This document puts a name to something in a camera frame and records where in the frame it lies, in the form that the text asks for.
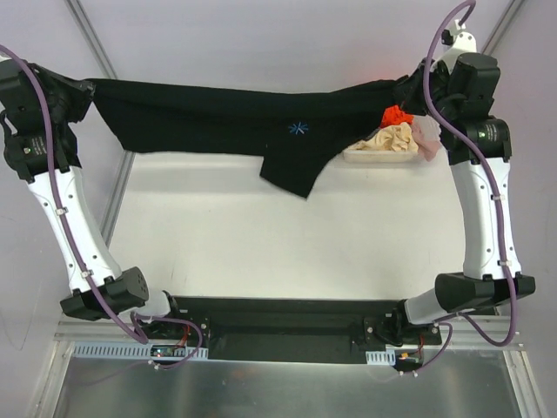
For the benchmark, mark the right slotted cable duct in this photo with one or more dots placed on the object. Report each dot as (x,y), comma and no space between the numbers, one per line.
(381,358)

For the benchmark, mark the aluminium front rail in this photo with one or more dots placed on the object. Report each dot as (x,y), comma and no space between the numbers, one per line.
(69,329)

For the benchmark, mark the white plastic basket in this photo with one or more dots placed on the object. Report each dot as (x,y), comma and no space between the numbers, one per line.
(354,156)

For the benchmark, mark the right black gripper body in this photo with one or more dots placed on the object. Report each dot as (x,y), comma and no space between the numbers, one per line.
(412,90)

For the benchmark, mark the slotted cable duct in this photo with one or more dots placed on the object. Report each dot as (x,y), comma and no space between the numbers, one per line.
(381,358)
(139,352)

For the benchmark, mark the left aluminium frame post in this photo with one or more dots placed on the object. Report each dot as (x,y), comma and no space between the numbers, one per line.
(111,111)

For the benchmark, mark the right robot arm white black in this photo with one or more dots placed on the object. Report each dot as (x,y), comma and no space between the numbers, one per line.
(478,148)

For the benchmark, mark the left slotted cable duct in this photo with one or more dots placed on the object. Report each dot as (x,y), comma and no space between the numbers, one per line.
(139,352)

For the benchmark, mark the black t-shirt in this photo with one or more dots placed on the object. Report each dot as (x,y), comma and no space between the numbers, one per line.
(296,135)

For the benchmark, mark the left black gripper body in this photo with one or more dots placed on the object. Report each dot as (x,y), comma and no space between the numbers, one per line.
(81,93)

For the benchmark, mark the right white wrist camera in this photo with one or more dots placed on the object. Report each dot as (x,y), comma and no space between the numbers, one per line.
(457,41)

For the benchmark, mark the right aluminium frame post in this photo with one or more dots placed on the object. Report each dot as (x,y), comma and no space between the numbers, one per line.
(502,27)

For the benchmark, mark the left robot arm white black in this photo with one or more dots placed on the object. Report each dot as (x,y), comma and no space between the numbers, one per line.
(39,107)

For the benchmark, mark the orange t-shirt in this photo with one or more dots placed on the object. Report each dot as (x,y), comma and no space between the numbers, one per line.
(393,115)

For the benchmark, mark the aluminium frame post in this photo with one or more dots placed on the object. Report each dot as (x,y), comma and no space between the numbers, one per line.
(111,111)
(502,27)

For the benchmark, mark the pink t-shirt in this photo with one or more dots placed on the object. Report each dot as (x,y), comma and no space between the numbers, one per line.
(426,134)

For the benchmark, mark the cream t-shirt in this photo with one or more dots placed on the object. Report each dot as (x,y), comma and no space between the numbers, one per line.
(393,138)

